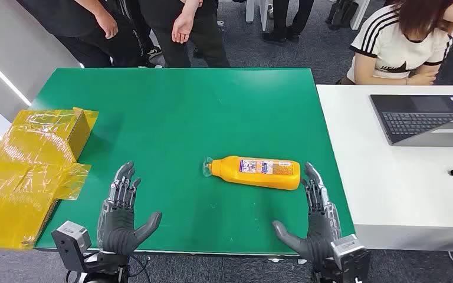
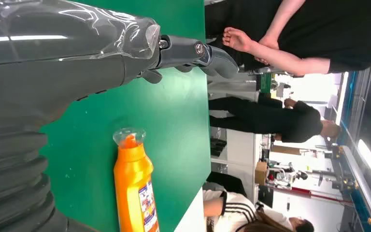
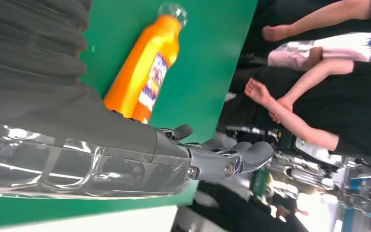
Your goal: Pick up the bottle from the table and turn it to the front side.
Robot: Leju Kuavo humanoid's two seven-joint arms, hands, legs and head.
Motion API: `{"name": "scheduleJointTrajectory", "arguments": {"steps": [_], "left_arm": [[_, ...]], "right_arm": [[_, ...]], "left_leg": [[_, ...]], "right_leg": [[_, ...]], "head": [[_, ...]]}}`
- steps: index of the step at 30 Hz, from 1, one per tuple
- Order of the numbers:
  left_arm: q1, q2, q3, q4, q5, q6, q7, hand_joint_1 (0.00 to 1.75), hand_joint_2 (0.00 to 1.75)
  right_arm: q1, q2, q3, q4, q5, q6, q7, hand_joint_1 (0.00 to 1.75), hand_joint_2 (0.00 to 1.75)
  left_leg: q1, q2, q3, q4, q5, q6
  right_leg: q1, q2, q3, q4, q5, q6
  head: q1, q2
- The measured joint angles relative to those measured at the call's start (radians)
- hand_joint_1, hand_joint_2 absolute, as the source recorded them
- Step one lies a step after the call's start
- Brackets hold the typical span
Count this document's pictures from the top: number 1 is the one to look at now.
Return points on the orange plastic bottle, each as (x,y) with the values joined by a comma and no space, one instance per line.
(250,177)

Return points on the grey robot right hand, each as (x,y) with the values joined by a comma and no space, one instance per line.
(320,230)

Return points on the standing person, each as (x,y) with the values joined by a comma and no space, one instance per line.
(203,39)
(82,31)
(285,19)

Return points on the yellow taped cardboard box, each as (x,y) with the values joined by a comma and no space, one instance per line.
(27,168)

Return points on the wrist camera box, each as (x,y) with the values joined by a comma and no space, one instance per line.
(70,244)
(351,258)

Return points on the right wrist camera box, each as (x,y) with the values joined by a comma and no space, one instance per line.
(351,258)

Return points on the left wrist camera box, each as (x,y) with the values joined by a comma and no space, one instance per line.
(70,244)

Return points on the black and white sneaker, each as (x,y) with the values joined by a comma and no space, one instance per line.
(155,52)

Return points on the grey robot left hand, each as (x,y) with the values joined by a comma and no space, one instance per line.
(115,226)

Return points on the white furniture leg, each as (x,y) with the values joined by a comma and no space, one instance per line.
(359,13)
(263,13)

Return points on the seated person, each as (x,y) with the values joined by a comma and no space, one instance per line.
(394,43)

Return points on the dark grey laptop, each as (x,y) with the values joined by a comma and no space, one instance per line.
(418,121)

